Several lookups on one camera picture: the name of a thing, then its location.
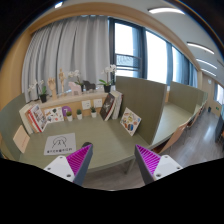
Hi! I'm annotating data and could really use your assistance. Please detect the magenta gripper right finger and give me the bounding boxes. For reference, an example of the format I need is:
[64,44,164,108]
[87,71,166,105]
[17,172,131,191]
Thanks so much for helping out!
[135,145,182,184]

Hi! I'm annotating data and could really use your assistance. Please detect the colourful sticker card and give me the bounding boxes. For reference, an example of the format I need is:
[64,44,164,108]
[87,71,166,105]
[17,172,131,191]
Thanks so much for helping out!
[120,108,141,136]

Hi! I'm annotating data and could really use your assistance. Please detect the white leaning book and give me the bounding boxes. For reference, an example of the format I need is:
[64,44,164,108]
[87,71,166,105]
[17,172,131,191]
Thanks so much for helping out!
[112,91,123,119]

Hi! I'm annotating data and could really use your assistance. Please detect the green desk partition panel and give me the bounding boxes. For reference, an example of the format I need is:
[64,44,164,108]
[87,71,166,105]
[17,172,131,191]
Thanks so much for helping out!
[116,76,167,145]

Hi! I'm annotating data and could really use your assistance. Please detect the wooden chair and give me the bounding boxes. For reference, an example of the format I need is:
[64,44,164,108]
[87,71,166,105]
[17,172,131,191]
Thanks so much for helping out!
[153,120,190,155]

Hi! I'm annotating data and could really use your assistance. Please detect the beige notebook on partition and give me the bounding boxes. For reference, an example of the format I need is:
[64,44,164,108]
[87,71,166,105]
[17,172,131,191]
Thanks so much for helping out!
[13,125,30,153]

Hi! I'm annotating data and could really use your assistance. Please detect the wooden shelf ledge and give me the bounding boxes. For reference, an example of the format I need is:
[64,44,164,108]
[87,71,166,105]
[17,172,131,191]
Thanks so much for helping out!
[40,91,107,118]

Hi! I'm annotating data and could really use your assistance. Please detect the white orchid middle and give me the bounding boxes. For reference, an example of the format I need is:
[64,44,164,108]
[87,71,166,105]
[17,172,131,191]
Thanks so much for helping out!
[68,70,83,86]

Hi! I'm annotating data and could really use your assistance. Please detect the black animal figurine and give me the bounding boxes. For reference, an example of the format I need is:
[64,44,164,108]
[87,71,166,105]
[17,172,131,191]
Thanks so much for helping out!
[83,80,96,91]

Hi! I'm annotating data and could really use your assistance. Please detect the white orchid left pot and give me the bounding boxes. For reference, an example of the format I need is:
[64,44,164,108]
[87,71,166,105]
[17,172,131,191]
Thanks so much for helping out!
[28,80,47,103]

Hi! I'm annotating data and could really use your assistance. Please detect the black computer mouse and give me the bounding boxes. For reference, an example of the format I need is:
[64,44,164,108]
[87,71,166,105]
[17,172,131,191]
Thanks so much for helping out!
[82,142,92,148]

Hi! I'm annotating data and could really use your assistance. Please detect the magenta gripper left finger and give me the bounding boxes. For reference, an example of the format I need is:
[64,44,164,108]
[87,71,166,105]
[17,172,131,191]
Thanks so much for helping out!
[44,145,93,186]

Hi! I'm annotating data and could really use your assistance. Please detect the white orchid in black pot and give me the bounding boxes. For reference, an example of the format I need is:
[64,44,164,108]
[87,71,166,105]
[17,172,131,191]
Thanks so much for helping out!
[99,64,117,93]

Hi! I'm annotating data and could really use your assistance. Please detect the wooden mannequin figure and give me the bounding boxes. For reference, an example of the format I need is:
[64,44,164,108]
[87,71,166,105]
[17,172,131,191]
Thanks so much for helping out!
[59,68,66,95]

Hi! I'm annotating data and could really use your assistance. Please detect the wooden hand model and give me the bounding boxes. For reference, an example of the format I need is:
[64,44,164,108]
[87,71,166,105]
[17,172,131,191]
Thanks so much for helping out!
[47,78,57,100]

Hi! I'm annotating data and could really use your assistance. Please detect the small green plant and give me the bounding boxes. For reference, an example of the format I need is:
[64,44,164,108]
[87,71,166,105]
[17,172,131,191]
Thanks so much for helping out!
[90,106,97,118]
[76,109,82,120]
[66,111,73,122]

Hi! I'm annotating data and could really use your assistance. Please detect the dark leaning book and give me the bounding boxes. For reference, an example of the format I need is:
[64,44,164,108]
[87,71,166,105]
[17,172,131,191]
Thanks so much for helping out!
[100,93,115,121]

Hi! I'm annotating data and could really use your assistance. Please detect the small green plant left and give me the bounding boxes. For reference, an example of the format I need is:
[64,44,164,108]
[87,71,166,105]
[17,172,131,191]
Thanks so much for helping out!
[66,111,73,122]

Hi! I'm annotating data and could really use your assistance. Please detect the grey mouse pad with logo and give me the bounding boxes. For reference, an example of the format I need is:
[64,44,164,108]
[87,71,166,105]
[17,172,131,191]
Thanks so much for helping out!
[44,133,76,155]

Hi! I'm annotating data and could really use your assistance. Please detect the small green plant middle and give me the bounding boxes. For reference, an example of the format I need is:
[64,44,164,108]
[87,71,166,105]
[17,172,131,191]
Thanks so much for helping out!
[76,109,82,120]

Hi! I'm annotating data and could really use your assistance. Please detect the pink animal figurine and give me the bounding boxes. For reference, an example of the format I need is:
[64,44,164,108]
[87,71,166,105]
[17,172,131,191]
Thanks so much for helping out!
[68,82,82,96]

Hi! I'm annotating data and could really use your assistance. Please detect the grey window curtain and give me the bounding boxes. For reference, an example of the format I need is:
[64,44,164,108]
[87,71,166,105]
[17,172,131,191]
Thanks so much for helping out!
[22,15,110,102]

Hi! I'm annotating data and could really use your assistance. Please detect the red and white magazine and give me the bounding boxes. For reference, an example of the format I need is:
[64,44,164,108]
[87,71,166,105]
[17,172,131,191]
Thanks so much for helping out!
[28,104,47,132]

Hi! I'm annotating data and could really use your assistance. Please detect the small green plant right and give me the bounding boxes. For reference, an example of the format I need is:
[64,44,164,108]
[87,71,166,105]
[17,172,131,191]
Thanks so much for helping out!
[90,106,97,118]

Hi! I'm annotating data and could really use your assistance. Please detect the illustrated card with doodles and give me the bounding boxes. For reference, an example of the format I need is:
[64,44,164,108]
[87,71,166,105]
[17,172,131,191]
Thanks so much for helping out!
[44,107,64,123]

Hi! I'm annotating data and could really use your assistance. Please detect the purple round card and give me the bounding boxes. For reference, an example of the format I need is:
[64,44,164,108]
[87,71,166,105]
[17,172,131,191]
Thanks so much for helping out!
[62,106,72,117]

